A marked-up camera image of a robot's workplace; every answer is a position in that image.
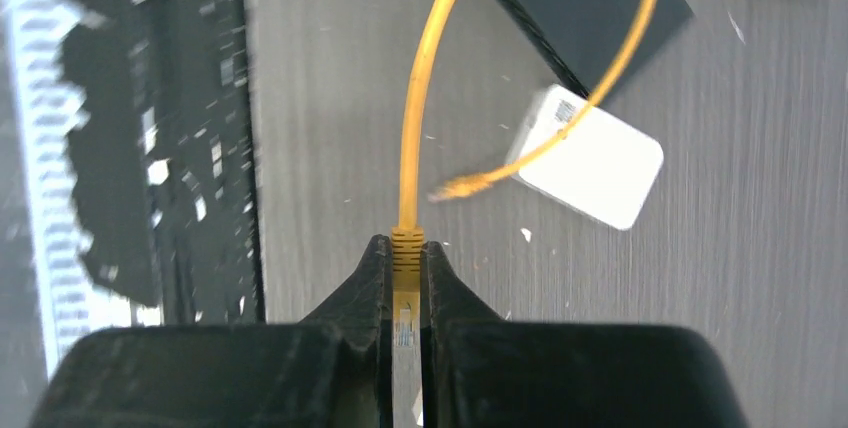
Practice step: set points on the white perforated cable tray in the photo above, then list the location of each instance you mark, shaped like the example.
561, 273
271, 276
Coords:
70, 304

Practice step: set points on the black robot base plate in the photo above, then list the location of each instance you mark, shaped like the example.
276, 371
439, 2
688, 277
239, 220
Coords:
166, 190

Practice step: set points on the black network switch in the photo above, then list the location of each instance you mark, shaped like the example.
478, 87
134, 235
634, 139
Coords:
596, 8

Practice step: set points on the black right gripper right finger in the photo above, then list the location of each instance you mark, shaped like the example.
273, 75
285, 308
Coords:
448, 308

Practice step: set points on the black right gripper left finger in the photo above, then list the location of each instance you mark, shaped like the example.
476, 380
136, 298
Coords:
354, 367

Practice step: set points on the white square switch box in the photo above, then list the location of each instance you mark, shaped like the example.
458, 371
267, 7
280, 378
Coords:
604, 168

